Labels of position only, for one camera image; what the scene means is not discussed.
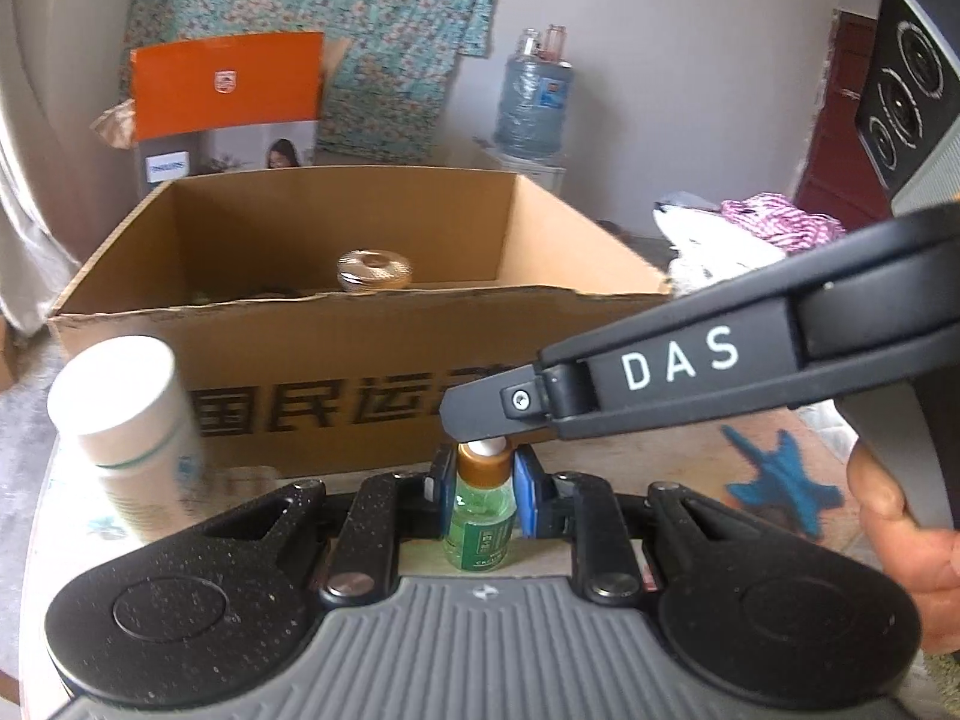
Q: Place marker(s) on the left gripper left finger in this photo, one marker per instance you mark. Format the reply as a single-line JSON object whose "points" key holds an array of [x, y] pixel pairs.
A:
{"points": [[215, 609]]}

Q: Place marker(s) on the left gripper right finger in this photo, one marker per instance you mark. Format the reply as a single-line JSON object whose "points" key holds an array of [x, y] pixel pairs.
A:
{"points": [[746, 606]]}

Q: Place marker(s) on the white plastic jar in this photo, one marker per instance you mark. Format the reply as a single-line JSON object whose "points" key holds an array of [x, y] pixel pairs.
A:
{"points": [[121, 402]]}

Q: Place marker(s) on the green dropper bottle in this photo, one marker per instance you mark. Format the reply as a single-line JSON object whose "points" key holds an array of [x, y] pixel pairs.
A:
{"points": [[484, 506]]}

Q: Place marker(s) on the gold lid black jar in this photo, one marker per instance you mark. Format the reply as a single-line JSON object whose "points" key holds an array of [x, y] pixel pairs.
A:
{"points": [[366, 271]]}

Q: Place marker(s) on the right hand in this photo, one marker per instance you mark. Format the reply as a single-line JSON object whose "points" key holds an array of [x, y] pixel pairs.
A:
{"points": [[923, 560]]}

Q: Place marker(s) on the pink knitted cloth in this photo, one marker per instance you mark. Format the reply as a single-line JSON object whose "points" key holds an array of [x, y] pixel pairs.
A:
{"points": [[773, 218]]}

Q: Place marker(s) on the beach print table mat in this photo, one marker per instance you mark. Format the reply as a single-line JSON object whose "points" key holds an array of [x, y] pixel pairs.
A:
{"points": [[76, 527]]}

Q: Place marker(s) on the white plastic bag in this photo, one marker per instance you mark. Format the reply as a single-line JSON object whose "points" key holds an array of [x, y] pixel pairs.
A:
{"points": [[708, 248]]}

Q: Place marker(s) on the brown cardboard box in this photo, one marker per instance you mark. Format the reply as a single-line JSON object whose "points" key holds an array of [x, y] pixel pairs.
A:
{"points": [[238, 274]]}

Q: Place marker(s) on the white water dispenser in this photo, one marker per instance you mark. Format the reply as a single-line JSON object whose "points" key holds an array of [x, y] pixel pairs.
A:
{"points": [[547, 176]]}

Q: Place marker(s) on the blue water bottle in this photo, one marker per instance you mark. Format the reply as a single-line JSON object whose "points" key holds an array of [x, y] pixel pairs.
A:
{"points": [[532, 110]]}

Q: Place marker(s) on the orange Philips box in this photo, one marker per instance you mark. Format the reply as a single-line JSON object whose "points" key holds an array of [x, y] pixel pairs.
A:
{"points": [[225, 104]]}

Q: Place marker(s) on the floral teal cloth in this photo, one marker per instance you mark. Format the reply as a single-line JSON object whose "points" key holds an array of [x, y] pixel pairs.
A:
{"points": [[388, 94]]}

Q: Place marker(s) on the beige curtain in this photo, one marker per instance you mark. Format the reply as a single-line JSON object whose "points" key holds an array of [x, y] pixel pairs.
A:
{"points": [[63, 188]]}

